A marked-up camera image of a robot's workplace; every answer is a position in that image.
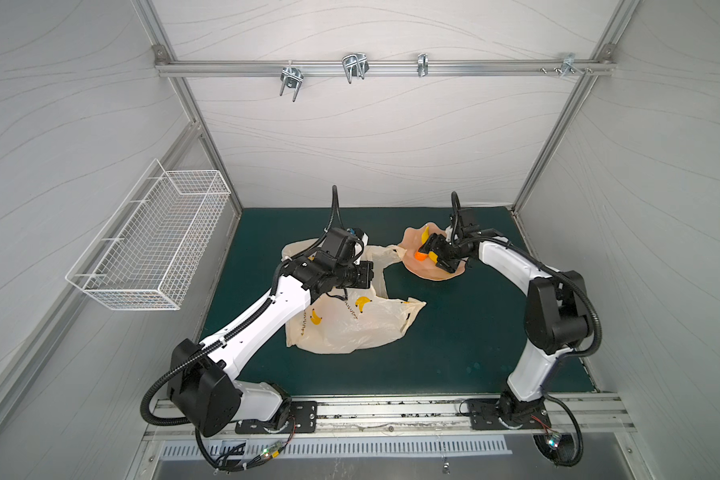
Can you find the thin yellow toy banana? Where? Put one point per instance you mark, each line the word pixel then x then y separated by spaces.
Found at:
pixel 425 235

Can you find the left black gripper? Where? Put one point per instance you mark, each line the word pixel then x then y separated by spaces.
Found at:
pixel 366 272

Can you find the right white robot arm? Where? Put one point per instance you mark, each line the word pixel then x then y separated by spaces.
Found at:
pixel 556 318

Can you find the metal u-bolt clamp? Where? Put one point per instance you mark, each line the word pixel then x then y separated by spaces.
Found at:
pixel 355 65
pixel 291 79

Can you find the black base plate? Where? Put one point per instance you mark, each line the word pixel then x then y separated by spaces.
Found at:
pixel 291 416
pixel 483 414

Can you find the white wire basket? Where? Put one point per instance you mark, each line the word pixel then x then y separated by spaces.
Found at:
pixel 146 254

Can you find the aluminium top crossbar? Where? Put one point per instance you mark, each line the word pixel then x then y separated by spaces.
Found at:
pixel 377 68

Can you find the cream banana-print plastic bag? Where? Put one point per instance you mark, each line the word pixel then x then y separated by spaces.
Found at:
pixel 344 321

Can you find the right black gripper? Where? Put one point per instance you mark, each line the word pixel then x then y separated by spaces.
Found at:
pixel 438 250

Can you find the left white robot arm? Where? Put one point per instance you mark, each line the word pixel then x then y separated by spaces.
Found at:
pixel 207 389

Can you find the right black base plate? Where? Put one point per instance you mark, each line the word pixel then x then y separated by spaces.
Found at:
pixel 483 414

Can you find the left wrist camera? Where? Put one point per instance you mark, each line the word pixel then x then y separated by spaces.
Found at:
pixel 342 246

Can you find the metal bracket with bolts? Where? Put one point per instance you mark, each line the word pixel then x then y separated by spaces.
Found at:
pixel 568 67

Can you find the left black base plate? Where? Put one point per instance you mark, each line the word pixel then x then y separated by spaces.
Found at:
pixel 291 416

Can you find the pink wavy fruit bowl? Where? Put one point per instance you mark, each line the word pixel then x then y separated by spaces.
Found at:
pixel 425 269

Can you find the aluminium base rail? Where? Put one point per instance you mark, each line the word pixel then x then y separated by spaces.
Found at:
pixel 398 415

